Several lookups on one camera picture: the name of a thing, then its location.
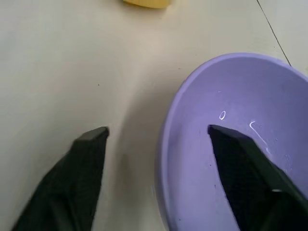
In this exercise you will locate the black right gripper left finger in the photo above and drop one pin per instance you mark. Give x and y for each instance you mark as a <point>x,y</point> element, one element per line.
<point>69,183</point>

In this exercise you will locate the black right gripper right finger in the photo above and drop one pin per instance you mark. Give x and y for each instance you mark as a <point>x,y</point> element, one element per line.
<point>250,183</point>

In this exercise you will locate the purple plastic bowl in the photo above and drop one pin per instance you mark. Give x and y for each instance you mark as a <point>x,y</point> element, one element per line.
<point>240,96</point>

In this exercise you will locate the yellow bottle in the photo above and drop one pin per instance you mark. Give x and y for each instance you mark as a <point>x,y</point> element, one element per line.
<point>148,3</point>

